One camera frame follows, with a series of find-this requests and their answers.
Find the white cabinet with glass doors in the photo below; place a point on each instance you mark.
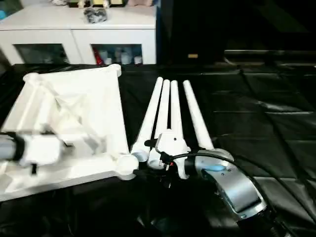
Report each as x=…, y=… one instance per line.
x=74, y=32

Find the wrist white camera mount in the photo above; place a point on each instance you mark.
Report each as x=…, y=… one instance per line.
x=172, y=145
x=42, y=150

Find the small cyan object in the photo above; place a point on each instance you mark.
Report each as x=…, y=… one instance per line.
x=2, y=14

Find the red package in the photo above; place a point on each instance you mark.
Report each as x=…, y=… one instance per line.
x=97, y=56

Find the black work mat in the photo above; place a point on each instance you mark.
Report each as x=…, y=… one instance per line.
x=247, y=111

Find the white plastic table top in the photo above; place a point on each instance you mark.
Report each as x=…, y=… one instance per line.
x=74, y=103

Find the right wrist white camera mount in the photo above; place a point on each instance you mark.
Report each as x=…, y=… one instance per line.
x=172, y=145

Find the small white jar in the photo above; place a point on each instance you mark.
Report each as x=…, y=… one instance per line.
x=137, y=60
x=125, y=59
x=108, y=60

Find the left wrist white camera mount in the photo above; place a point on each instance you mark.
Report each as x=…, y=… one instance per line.
x=42, y=150

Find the white plastic table leg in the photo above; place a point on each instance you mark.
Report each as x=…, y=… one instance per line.
x=150, y=116
x=163, y=111
x=175, y=108
x=197, y=118

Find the black cabinet with yellow label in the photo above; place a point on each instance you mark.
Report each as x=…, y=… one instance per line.
x=187, y=29

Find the black covered bench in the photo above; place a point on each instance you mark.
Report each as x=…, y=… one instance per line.
x=271, y=55

